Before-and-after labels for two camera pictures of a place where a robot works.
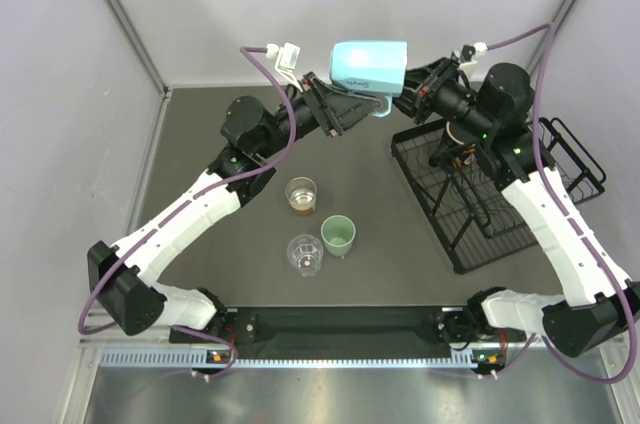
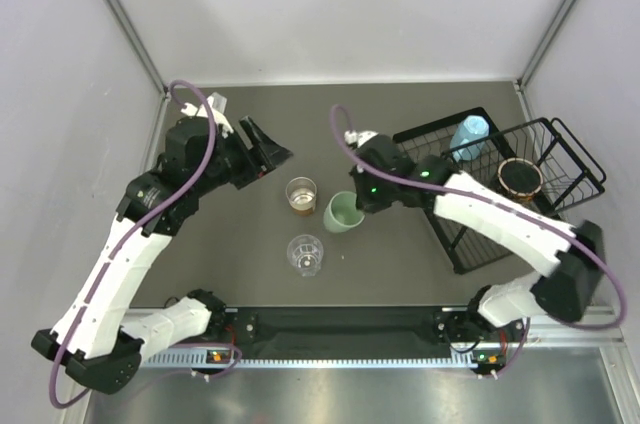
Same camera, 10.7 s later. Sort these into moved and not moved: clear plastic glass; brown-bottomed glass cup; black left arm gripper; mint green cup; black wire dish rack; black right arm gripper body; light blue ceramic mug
Moved: black left arm gripper; light blue ceramic mug; mint green cup; black right arm gripper body
Not moved: clear plastic glass; black wire dish rack; brown-bottomed glass cup
